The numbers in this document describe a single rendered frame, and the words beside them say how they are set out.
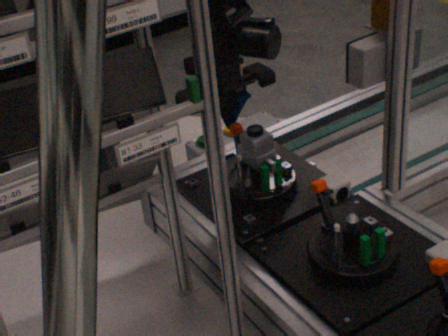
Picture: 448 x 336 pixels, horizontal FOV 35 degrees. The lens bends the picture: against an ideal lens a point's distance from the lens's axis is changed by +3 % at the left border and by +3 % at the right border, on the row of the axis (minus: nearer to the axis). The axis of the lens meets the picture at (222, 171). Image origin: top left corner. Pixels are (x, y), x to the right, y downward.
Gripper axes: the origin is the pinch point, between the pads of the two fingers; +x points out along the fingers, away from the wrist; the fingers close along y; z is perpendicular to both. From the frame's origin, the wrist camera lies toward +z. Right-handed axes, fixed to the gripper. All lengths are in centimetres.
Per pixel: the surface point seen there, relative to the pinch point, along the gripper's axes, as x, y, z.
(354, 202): 11.9, -9.8, -23.8
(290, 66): 111, -158, 194
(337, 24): 111, -215, 221
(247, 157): 4.9, 2.1, -8.7
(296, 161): 12.1, -10.5, -6.6
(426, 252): 10.0, -7.7, -41.9
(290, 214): 12.0, 0.9, -19.4
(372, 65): -11.9, -14.9, -21.6
